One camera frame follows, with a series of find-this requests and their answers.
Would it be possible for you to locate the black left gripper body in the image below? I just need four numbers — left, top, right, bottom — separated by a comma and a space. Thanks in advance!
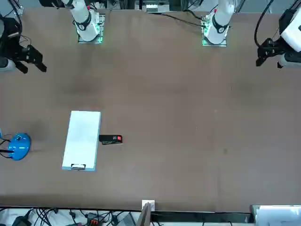
270, 40, 286, 58

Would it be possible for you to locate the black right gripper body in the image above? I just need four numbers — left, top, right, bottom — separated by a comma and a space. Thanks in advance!
9, 44, 33, 65

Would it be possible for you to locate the blue desk lamp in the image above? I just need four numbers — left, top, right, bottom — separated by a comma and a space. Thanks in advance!
7, 133, 32, 161

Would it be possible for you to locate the white paper sheet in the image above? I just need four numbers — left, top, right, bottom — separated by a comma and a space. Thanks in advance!
63, 111, 101, 168

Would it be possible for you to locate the light blue clipboard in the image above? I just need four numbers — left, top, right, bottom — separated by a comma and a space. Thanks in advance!
61, 110, 102, 172

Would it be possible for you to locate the white box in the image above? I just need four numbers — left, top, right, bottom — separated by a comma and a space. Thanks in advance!
249, 204, 301, 226

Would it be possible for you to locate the black power adapter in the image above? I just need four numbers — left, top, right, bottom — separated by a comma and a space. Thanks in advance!
11, 210, 32, 226

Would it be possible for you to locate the red and black plug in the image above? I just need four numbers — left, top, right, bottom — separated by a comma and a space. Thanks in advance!
86, 212, 100, 226

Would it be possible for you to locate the dark ribbed power adapter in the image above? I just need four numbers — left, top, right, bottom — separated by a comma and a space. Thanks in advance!
119, 212, 135, 226

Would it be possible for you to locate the brown wooden board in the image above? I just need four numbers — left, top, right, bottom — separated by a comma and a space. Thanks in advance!
135, 202, 152, 226

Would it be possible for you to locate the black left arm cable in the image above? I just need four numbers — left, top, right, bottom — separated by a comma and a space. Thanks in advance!
253, 0, 276, 48

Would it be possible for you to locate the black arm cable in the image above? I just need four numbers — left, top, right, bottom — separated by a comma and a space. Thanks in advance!
253, 0, 276, 48
8, 0, 32, 48

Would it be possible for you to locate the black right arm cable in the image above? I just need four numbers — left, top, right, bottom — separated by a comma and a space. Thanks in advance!
8, 0, 32, 48

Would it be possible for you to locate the aluminium corner post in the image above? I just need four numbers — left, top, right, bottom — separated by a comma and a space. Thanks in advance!
9, 0, 24, 15

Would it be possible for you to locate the black cable across table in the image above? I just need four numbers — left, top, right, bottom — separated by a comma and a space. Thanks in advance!
159, 13, 204, 26

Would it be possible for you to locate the black lamp cable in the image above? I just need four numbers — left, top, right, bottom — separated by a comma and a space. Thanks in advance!
0, 134, 14, 158

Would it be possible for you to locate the black table edge rail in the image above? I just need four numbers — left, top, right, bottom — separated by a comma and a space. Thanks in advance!
150, 210, 252, 223

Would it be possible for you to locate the small white bracket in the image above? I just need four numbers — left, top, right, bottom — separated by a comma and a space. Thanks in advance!
142, 200, 156, 211

